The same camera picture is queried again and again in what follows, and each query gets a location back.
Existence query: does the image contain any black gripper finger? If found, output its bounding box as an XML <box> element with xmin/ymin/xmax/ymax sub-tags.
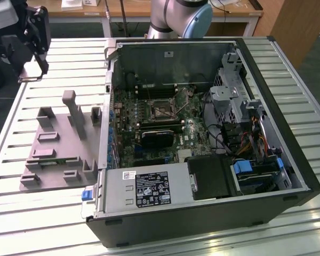
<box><xmin>25</xmin><ymin>5</ymin><xmax>51</xmax><ymax>76</ymax></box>

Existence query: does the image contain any black RAM slot bank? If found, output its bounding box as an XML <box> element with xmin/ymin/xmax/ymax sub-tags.
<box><xmin>139</xmin><ymin>120</ymin><xmax>184</xmax><ymax>134</ymax></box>
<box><xmin>135</xmin><ymin>82</ymin><xmax>177</xmax><ymax>100</ymax></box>

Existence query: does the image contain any CPU socket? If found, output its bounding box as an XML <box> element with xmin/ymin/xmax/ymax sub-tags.
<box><xmin>149</xmin><ymin>99</ymin><xmax>177</xmax><ymax>121</ymax></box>

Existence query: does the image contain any wooden desk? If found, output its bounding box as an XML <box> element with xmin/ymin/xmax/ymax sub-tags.
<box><xmin>42</xmin><ymin>0</ymin><xmax>263</xmax><ymax>38</ymax></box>

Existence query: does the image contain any grey parts rack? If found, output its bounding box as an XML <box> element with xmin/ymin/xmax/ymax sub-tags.
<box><xmin>20</xmin><ymin>90</ymin><xmax>103</xmax><ymax>193</ymax></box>

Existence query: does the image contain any green RAM stick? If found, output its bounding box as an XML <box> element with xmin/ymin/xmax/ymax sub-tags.
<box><xmin>39</xmin><ymin>157</ymin><xmax>79</xmax><ymax>165</ymax></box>

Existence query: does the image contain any green motherboard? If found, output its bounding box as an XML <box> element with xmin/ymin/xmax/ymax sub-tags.
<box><xmin>110</xmin><ymin>85</ymin><xmax>214</xmax><ymax>169</ymax></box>

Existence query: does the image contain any black graphics card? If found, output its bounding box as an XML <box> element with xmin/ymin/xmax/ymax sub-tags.
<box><xmin>140</xmin><ymin>129</ymin><xmax>174</xmax><ymax>149</ymax></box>

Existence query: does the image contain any metal socket cover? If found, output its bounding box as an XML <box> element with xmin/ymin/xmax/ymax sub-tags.
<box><xmin>174</xmin><ymin>86</ymin><xmax>197</xmax><ymax>113</ymax></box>

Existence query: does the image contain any blue case latch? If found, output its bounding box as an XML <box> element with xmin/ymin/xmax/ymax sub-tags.
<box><xmin>81</xmin><ymin>187</ymin><xmax>93</xmax><ymax>201</ymax></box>

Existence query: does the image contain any silver power supply unit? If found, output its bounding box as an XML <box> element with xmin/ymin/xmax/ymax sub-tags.
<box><xmin>94</xmin><ymin>162</ymin><xmax>195</xmax><ymax>218</ymax></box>

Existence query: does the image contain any small silver heatsink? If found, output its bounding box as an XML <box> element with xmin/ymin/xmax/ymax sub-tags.
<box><xmin>177</xmin><ymin>148</ymin><xmax>195</xmax><ymax>163</ymax></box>

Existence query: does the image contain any silver drive cage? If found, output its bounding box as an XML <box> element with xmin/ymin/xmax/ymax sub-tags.
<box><xmin>209</xmin><ymin>52</ymin><xmax>265</xmax><ymax>125</ymax></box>

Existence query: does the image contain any black plastic shroud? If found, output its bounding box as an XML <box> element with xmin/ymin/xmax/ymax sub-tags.
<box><xmin>186</xmin><ymin>156</ymin><xmax>231</xmax><ymax>201</ymax></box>

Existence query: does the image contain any black open PC case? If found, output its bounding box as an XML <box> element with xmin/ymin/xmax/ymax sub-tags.
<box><xmin>85</xmin><ymin>37</ymin><xmax>320</xmax><ymax>249</ymax></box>

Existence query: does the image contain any blue disk carrier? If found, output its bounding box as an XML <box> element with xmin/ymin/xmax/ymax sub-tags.
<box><xmin>233</xmin><ymin>157</ymin><xmax>283</xmax><ymax>177</ymax></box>

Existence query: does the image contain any wooden cabinet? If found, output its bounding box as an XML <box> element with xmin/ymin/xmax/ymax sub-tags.
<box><xmin>270</xmin><ymin>0</ymin><xmax>320</xmax><ymax>69</ymax></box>

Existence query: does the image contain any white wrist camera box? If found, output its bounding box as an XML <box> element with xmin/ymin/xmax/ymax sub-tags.
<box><xmin>0</xmin><ymin>0</ymin><xmax>19</xmax><ymax>33</ymax></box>

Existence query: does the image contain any yellow red wire bundle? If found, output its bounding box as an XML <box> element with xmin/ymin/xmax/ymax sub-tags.
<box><xmin>236</xmin><ymin>114</ymin><xmax>269</xmax><ymax>157</ymax></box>

